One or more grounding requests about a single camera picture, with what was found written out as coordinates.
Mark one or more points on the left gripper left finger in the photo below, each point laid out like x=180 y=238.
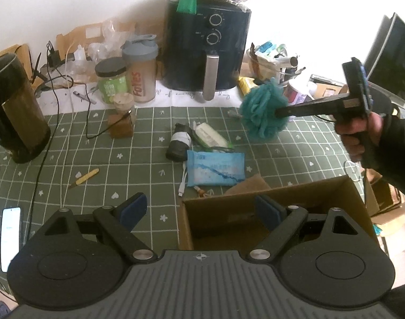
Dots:
x=116 y=226

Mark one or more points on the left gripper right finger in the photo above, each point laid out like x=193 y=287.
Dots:
x=283 y=223

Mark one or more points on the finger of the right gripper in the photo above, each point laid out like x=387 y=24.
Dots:
x=297 y=110

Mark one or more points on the brown burlap pouch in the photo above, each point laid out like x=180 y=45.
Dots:
x=252 y=184

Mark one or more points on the teal bath loofah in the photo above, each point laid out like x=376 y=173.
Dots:
x=258 y=111

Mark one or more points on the blue wet wipes pack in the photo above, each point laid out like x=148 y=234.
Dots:
x=215 y=169

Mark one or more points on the green white wipes pack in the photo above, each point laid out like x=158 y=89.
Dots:
x=209 y=138

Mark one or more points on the black sleeve forearm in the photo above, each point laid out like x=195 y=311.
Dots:
x=388 y=135

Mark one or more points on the white purple canister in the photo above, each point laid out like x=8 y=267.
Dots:
x=297 y=91

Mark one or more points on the black monitor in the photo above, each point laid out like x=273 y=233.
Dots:
x=385 y=63

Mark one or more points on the yellow small tool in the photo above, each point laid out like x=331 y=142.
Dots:
x=84 y=178

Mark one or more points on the cardboard box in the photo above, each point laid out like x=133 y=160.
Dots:
x=246 y=214

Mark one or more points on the green checkered tablecloth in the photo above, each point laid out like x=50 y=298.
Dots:
x=308 y=150

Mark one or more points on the yellow wipes pack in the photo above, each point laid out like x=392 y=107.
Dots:
x=246 y=84

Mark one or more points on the small brown wooden box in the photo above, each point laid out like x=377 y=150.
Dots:
x=121 y=125

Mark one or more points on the smartphone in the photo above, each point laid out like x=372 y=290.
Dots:
x=10 y=236

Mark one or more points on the black air fryer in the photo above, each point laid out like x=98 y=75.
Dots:
x=204 y=51

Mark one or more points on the black electric kettle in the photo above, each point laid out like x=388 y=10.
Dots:
x=24 y=133

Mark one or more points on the green label jar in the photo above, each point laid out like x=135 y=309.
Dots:
x=111 y=74

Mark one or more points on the grey lid shaker bottle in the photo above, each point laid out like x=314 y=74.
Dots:
x=139 y=53

